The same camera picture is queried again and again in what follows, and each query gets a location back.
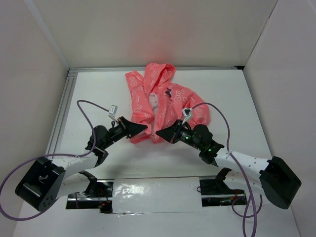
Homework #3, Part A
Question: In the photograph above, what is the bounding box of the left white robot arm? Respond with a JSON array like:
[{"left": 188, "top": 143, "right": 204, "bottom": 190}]
[{"left": 15, "top": 117, "right": 148, "bottom": 212}]

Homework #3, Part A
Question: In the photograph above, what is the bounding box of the pink hooded kids jacket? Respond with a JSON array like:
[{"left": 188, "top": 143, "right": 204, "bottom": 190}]
[{"left": 125, "top": 63, "right": 211, "bottom": 144}]

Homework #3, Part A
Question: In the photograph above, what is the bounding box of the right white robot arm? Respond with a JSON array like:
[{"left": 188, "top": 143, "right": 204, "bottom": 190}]
[{"left": 156, "top": 120, "right": 302, "bottom": 209}]

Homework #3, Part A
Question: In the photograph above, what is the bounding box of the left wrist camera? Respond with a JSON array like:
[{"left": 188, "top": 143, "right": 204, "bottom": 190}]
[{"left": 108, "top": 105, "right": 118, "bottom": 123}]

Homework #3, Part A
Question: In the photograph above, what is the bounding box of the aluminium frame rail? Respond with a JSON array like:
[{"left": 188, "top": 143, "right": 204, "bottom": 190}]
[{"left": 47, "top": 66, "right": 251, "bottom": 153}]

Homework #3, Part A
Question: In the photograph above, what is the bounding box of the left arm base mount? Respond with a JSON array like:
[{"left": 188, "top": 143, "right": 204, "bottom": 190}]
[{"left": 66, "top": 171, "right": 114, "bottom": 214}]

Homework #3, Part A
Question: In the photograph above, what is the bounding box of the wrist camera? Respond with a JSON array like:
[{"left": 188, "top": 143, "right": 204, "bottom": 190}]
[
  {"left": 182, "top": 108, "right": 193, "bottom": 124},
  {"left": 108, "top": 105, "right": 118, "bottom": 123}
]

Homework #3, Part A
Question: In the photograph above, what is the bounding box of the white taped base cover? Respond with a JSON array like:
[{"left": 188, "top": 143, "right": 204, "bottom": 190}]
[{"left": 112, "top": 177, "right": 202, "bottom": 214}]

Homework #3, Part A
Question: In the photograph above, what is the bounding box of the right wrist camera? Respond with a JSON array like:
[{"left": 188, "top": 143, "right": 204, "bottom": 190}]
[{"left": 182, "top": 108, "right": 193, "bottom": 124}]

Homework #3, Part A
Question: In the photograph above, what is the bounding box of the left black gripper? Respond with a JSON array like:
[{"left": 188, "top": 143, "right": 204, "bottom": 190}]
[{"left": 102, "top": 116, "right": 147, "bottom": 149}]

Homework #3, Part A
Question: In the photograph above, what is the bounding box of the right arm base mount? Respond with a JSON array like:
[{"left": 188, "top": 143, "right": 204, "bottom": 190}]
[{"left": 197, "top": 168, "right": 247, "bottom": 207}]

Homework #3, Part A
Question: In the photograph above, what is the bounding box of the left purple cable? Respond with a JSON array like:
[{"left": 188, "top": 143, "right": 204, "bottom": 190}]
[{"left": 0, "top": 100, "right": 111, "bottom": 220}]

